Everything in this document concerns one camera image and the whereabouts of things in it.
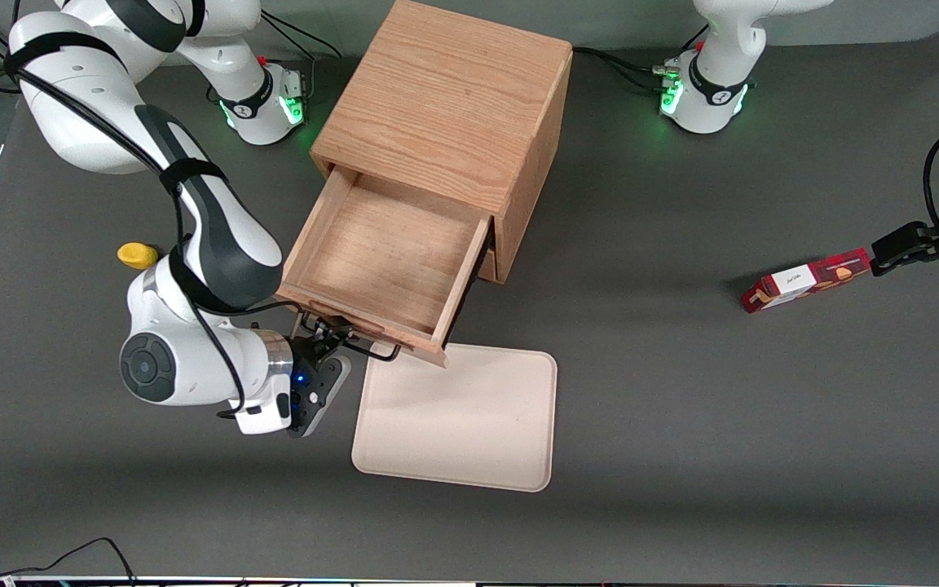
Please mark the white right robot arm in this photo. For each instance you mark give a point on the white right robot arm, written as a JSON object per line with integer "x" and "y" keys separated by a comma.
{"x": 217, "y": 236}

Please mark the wooden drawer cabinet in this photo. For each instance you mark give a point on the wooden drawer cabinet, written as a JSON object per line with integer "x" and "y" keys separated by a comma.
{"x": 445, "y": 90}

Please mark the wooden drawer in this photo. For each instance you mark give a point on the wooden drawer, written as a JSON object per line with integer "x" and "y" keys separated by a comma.
{"x": 388, "y": 253}

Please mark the red snack box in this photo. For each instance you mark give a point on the red snack box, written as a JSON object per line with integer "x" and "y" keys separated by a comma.
{"x": 804, "y": 281}

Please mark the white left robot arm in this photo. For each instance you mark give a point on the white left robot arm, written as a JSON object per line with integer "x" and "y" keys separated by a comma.
{"x": 714, "y": 81}

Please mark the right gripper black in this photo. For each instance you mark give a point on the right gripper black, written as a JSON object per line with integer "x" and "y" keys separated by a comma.
{"x": 306, "y": 349}

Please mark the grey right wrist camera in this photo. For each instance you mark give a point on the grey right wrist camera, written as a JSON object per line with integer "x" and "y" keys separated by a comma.
{"x": 323, "y": 395}

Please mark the yellow lemon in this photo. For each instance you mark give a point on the yellow lemon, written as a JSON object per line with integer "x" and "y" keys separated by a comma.
{"x": 137, "y": 256}

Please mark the beige rectangular tray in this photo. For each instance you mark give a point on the beige rectangular tray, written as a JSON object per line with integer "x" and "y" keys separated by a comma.
{"x": 461, "y": 416}

